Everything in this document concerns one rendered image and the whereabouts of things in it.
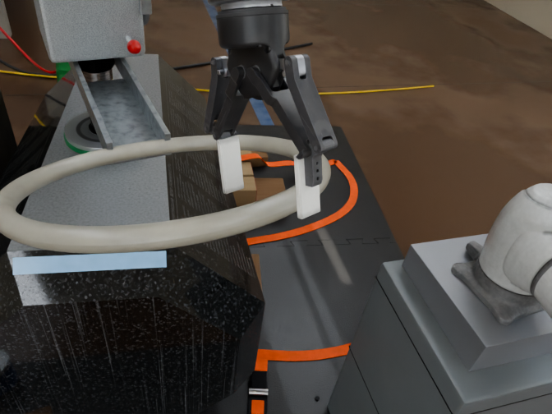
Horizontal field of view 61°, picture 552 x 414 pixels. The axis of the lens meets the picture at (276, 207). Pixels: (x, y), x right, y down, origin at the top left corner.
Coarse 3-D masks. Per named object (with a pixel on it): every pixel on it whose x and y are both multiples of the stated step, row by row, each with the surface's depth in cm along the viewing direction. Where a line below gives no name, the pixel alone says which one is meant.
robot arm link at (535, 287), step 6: (546, 264) 89; (540, 270) 90; (546, 270) 89; (540, 276) 89; (546, 276) 88; (534, 282) 91; (540, 282) 89; (546, 282) 88; (534, 288) 92; (540, 288) 90; (546, 288) 88; (534, 294) 93; (540, 294) 90; (546, 294) 88; (540, 300) 90; (546, 300) 88; (546, 306) 89; (546, 312) 91
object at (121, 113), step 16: (80, 80) 105; (112, 80) 116; (128, 80) 112; (96, 96) 109; (112, 96) 110; (128, 96) 110; (144, 96) 102; (96, 112) 95; (112, 112) 104; (128, 112) 105; (144, 112) 104; (96, 128) 96; (112, 128) 99; (128, 128) 99; (144, 128) 100; (160, 128) 93; (112, 144) 87; (128, 160) 91
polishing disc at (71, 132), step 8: (72, 120) 135; (80, 120) 136; (88, 120) 136; (72, 128) 132; (80, 128) 132; (88, 128) 133; (72, 136) 129; (80, 136) 130; (88, 136) 130; (96, 136) 130; (72, 144) 128; (80, 144) 127; (88, 144) 127; (96, 144) 128
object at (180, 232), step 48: (144, 144) 91; (192, 144) 92; (240, 144) 90; (288, 144) 83; (0, 192) 65; (288, 192) 57; (48, 240) 51; (96, 240) 49; (144, 240) 49; (192, 240) 50
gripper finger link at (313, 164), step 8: (328, 144) 46; (312, 152) 47; (304, 160) 48; (312, 160) 47; (320, 160) 48; (312, 168) 48; (320, 168) 48; (312, 176) 48; (320, 176) 49; (312, 184) 48
